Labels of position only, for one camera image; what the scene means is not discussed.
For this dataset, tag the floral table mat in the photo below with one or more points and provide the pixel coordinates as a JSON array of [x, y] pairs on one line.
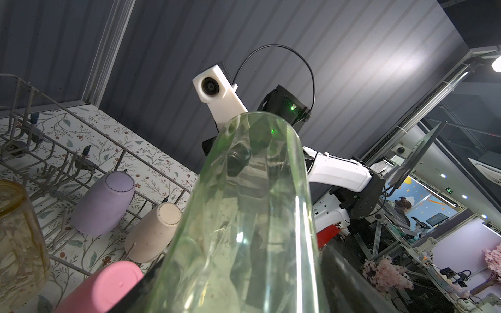
[[80, 145]]

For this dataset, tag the yellow transparent cup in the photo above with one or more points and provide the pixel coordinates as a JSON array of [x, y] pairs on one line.
[[25, 263]]

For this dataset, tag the beige plastic cup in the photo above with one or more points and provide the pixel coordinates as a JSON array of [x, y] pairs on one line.
[[148, 239]]

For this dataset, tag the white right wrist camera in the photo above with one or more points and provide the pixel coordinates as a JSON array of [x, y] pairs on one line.
[[215, 90]]

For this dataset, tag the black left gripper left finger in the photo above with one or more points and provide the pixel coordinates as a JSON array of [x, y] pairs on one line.
[[136, 299]]

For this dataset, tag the grey wire dish rack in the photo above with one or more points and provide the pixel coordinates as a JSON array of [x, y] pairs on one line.
[[21, 106]]

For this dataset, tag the green transparent cup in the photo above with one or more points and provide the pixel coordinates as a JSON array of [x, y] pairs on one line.
[[246, 241]]

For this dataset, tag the lilac plastic cup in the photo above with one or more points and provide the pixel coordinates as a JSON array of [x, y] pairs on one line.
[[101, 208]]

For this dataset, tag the pink plastic cup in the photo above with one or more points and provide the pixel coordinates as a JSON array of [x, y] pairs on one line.
[[103, 289]]

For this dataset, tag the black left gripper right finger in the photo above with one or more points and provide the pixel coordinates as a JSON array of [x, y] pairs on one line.
[[346, 290]]

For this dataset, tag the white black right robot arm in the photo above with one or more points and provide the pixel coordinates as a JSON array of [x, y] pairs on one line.
[[362, 184]]

